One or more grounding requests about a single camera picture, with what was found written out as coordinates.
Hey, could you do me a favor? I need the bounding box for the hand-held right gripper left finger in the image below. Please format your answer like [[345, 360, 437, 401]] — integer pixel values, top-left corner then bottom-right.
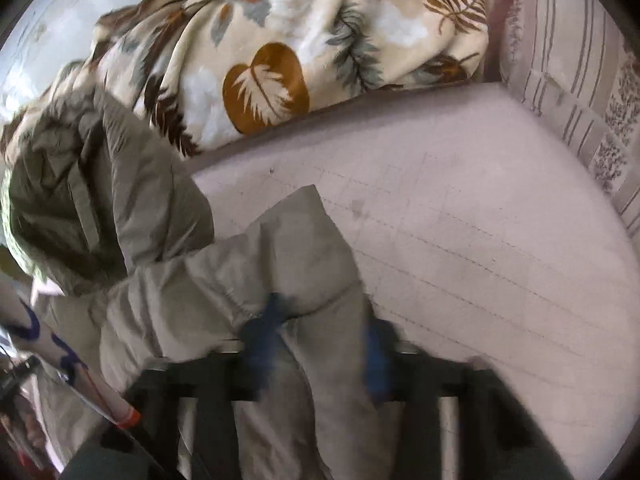
[[102, 292, 293, 480]]

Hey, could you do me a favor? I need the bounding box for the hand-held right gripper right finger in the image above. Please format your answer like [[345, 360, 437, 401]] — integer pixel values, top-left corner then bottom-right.
[[366, 317, 568, 480]]

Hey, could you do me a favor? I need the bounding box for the olive quilted hooded jacket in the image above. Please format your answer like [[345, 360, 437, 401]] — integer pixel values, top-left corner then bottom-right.
[[0, 85, 398, 480]]

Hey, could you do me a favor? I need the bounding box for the leaf print fleece blanket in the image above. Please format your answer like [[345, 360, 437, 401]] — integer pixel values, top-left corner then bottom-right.
[[0, 0, 491, 162]]

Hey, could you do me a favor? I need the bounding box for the striped floral sofa cushion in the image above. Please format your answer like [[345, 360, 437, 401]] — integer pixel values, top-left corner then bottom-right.
[[497, 0, 640, 241]]

